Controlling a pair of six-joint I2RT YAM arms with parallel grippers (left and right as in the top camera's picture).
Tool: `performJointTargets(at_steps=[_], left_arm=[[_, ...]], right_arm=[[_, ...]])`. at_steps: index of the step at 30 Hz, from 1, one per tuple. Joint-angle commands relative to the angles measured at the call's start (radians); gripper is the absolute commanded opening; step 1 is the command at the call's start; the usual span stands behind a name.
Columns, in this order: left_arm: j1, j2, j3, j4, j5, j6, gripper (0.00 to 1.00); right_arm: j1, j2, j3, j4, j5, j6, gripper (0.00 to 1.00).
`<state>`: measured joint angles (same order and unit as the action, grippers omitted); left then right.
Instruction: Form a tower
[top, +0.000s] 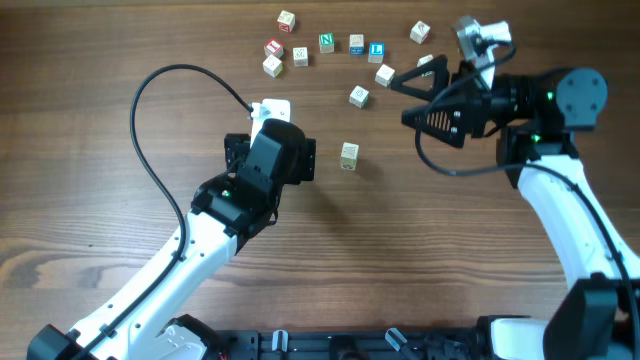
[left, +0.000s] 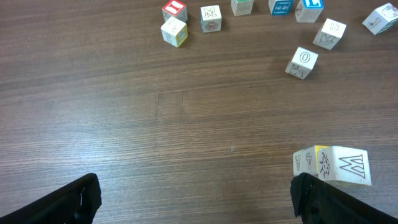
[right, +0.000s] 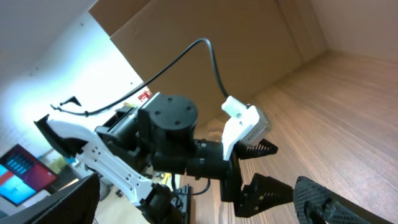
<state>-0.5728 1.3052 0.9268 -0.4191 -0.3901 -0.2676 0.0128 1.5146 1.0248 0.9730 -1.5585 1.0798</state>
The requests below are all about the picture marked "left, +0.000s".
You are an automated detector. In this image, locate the plain S wooden block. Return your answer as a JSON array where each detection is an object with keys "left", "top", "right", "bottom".
[{"left": 313, "top": 19, "right": 346, "bottom": 50}]

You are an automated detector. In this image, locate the green-sided right block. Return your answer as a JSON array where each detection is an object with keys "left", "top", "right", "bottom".
[{"left": 362, "top": 3, "right": 397, "bottom": 35}]

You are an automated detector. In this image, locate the W letter wooden block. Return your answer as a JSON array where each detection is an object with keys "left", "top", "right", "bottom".
[{"left": 318, "top": 146, "right": 372, "bottom": 186}]

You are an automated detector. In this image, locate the M letter wooden block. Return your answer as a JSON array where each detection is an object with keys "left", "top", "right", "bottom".
[{"left": 200, "top": 5, "right": 222, "bottom": 33}]

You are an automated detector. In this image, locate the plain block yellow side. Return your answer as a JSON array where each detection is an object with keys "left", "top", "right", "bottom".
[{"left": 161, "top": 17, "right": 188, "bottom": 47}]

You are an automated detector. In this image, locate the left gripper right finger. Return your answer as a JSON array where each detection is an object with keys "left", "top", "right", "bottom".
[{"left": 290, "top": 172, "right": 397, "bottom": 224}]

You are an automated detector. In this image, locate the O letter wooden block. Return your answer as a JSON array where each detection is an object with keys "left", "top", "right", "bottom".
[{"left": 285, "top": 47, "right": 318, "bottom": 80}]

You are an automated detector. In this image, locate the blue L letter block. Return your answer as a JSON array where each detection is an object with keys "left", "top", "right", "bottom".
[{"left": 295, "top": 0, "right": 324, "bottom": 23}]

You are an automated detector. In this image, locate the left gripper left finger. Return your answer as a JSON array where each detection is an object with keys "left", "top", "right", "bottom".
[{"left": 1, "top": 173, "right": 102, "bottom": 224}]

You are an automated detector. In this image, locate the red I letter block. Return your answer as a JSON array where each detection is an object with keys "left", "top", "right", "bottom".
[{"left": 162, "top": 0, "right": 188, "bottom": 22}]

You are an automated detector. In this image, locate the blue-sided C block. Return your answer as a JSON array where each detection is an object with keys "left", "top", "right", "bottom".
[{"left": 268, "top": 0, "right": 294, "bottom": 16}]

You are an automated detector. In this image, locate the yellow top wooden block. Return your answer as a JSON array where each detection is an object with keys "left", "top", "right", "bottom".
[{"left": 315, "top": 146, "right": 344, "bottom": 188}]

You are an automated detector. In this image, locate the green N letter block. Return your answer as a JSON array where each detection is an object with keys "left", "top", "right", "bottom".
[{"left": 231, "top": 0, "right": 254, "bottom": 16}]

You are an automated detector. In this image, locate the green J letter block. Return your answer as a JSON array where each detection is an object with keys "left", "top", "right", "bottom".
[{"left": 293, "top": 145, "right": 321, "bottom": 176}]

